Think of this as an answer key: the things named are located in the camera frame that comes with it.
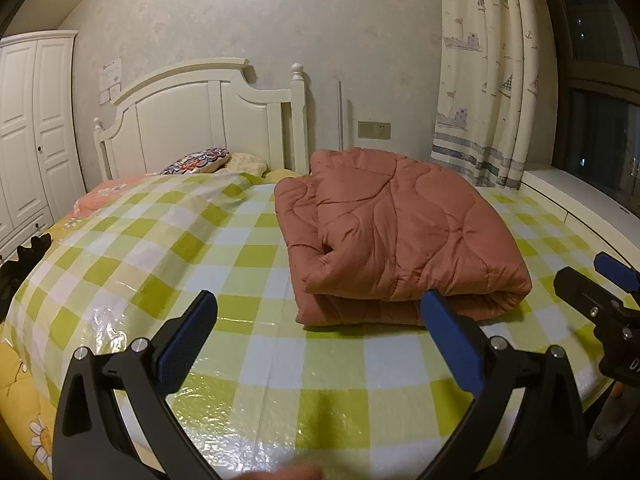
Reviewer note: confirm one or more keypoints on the yellow floral bed quilt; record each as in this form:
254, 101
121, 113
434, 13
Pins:
20, 375

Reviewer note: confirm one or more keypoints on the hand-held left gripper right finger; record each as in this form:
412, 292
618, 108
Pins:
450, 335

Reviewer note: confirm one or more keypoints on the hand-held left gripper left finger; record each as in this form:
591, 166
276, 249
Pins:
184, 342

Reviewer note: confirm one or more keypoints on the white window sill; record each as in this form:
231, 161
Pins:
550, 180

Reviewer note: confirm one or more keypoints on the green white checked plastic sheet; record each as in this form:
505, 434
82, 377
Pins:
200, 260

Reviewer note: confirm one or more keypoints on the white wardrobe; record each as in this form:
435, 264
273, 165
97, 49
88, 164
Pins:
30, 135

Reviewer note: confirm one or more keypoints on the cream boat-print curtain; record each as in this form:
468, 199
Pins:
480, 60

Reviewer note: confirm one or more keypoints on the yellow plush cushion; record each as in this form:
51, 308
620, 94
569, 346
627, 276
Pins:
280, 175

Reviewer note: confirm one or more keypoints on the pale yellow pillow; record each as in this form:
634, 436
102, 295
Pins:
245, 162

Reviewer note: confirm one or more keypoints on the slim grey desk lamp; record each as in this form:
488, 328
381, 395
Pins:
340, 110

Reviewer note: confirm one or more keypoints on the black cloth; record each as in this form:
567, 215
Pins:
10, 285

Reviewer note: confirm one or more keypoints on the colourful patterned pillow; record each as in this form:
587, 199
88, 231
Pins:
200, 161

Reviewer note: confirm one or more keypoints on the white wall switch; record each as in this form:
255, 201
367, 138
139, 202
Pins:
109, 96

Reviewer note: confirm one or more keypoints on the white wooden bed headboard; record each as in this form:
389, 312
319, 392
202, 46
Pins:
190, 125

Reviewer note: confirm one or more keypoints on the dark window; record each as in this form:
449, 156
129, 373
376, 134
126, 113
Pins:
600, 135

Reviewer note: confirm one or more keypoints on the beige wall socket panel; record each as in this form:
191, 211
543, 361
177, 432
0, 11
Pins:
374, 129

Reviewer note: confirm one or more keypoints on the white paper wall notice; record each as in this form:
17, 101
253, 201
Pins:
112, 72

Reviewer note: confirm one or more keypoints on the red-brown quilted jacket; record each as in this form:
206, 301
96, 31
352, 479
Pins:
400, 235

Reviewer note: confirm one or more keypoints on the person's left hand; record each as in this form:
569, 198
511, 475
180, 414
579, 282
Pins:
290, 475

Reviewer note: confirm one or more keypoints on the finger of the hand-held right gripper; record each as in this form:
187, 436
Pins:
580, 287
617, 270

